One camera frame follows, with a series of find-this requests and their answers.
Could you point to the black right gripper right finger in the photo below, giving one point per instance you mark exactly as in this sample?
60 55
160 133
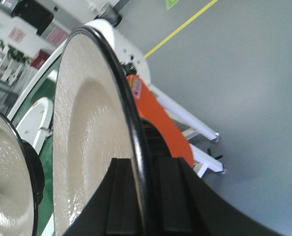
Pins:
186 206

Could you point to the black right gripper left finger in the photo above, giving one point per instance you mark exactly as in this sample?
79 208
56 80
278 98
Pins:
113 208

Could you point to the cream plate black rim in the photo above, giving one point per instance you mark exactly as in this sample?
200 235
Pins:
21 183
90 122

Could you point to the orange conveyor side cover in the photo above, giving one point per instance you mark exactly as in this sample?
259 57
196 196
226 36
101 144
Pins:
149 107

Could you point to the green conveyor belt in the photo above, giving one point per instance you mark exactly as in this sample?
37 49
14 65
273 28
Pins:
45 87

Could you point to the red fire extinguisher cabinet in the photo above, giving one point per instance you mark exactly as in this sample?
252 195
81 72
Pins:
39 59

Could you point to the green potted plant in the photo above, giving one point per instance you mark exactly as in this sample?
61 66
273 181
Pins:
7 50

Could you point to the white conveyor frame legs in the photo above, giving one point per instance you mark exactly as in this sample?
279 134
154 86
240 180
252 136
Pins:
133 61

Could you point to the white inner ring guard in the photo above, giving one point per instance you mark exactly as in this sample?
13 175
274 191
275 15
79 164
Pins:
34 126

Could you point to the white outer curved guard rail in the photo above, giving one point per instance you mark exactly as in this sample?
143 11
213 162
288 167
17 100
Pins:
53 57

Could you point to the pink wall notice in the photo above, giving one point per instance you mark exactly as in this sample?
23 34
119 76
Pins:
17 35

